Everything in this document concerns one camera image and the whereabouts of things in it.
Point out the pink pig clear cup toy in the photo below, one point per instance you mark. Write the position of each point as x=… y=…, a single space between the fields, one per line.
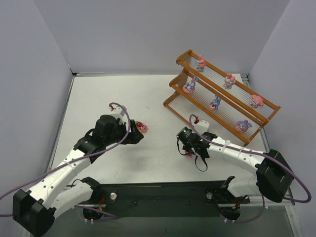
x=229 y=81

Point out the orange wooden tiered shelf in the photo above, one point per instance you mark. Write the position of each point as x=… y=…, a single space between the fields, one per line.
x=234 y=102

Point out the purple bunny sitting donut toy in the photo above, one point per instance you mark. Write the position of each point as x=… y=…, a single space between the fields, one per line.
x=189 y=87

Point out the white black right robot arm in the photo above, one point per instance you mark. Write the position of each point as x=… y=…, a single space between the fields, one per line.
x=270 y=173

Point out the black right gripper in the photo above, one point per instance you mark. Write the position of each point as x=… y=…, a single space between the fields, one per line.
x=187 y=147

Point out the strawberry bear donut toy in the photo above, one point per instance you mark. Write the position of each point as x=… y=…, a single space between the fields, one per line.
x=141 y=127

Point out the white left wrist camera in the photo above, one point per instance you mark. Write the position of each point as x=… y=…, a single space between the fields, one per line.
x=118 y=112

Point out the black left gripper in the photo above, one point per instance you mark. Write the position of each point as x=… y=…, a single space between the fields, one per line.
x=133 y=132

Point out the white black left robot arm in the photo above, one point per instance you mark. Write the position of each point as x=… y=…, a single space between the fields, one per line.
x=37 y=208

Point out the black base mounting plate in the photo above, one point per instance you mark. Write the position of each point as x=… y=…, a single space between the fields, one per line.
x=175 y=199

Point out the small purple bunny cupcake toy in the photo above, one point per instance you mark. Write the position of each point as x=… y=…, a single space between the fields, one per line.
x=214 y=105

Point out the pink pig bow toy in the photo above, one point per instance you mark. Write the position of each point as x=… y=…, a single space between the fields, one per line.
x=256 y=101

